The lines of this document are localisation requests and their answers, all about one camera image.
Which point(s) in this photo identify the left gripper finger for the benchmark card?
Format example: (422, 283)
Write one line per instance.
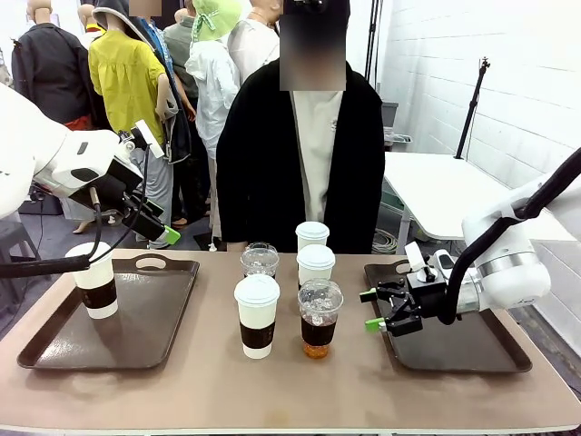
(152, 227)
(152, 207)

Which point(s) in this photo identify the mannequin in black jacket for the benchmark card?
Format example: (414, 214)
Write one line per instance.
(50, 72)

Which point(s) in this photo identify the black tripod stand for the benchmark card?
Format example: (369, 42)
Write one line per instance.
(472, 109)

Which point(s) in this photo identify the dark stool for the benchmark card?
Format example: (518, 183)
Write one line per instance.
(16, 254)

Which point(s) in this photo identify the grey box on table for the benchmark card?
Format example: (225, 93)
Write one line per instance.
(389, 122)

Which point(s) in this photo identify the person's right hand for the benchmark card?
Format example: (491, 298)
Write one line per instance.
(237, 247)

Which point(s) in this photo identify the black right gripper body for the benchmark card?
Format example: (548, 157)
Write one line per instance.
(429, 295)

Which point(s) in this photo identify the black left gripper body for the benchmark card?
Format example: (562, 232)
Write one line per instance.
(109, 186)

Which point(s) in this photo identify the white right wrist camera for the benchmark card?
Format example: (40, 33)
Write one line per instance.
(414, 256)

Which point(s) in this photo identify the person in black coat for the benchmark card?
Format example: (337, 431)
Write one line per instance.
(258, 159)

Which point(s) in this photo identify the brown plastic serving tray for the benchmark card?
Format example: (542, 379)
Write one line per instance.
(136, 318)
(454, 350)

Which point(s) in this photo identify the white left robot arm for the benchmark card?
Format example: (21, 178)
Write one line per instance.
(27, 145)

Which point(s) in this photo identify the black light stand poles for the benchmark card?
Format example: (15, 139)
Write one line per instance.
(372, 41)

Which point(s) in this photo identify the light green sun hat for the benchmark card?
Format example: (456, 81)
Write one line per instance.
(215, 20)

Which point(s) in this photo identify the dark mannequin base plate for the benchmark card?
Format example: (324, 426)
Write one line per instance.
(206, 240)

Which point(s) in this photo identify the white paper cup black sleeve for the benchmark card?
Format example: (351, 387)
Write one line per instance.
(101, 293)
(315, 269)
(256, 313)
(312, 234)

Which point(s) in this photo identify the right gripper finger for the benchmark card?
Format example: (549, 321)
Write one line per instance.
(404, 322)
(390, 290)

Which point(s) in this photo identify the white folding table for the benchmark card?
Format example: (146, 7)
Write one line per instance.
(436, 191)

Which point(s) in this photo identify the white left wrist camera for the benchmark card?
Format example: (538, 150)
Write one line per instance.
(150, 138)

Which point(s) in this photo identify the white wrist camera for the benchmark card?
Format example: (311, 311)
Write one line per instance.
(414, 256)
(150, 138)

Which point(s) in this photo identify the person in blue shirt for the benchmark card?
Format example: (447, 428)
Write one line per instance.
(181, 136)

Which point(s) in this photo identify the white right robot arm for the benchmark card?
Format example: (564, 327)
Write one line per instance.
(508, 259)

